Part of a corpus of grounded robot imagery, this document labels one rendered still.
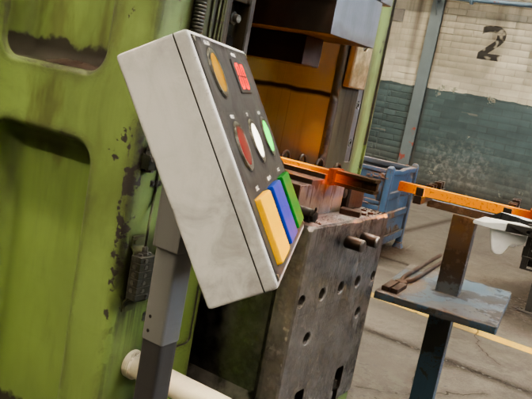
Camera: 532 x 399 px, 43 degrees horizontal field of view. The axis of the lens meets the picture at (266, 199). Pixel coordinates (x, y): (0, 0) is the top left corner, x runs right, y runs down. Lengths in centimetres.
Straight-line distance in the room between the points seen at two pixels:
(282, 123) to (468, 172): 747
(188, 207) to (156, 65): 15
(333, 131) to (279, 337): 59
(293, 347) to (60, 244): 49
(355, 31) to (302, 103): 38
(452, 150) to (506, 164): 71
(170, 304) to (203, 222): 22
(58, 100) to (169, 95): 59
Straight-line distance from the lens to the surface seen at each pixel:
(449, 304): 176
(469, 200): 171
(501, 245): 125
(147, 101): 70
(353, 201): 155
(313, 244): 129
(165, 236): 88
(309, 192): 135
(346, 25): 135
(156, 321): 91
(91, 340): 125
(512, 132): 900
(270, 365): 136
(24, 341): 148
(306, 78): 172
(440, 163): 924
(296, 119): 172
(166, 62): 70
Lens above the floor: 117
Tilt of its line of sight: 10 degrees down
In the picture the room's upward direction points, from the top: 11 degrees clockwise
